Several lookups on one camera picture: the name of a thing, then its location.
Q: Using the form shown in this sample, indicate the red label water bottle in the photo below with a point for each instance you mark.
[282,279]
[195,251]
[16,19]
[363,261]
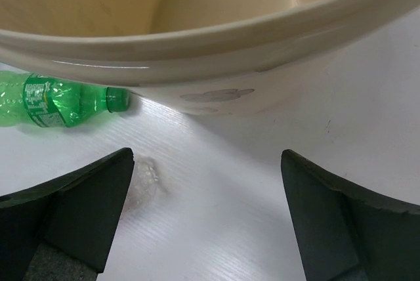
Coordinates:
[145,185]

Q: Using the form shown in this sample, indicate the cream capybara plastic bin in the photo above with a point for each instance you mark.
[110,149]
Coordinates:
[199,57]

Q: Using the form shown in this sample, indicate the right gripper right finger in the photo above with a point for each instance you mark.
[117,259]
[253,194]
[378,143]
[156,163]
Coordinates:
[345,231]

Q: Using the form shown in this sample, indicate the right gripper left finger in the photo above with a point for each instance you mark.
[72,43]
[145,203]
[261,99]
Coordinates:
[63,229]

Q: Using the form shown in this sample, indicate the green plastic bottle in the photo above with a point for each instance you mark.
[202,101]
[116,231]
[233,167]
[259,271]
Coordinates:
[50,102]

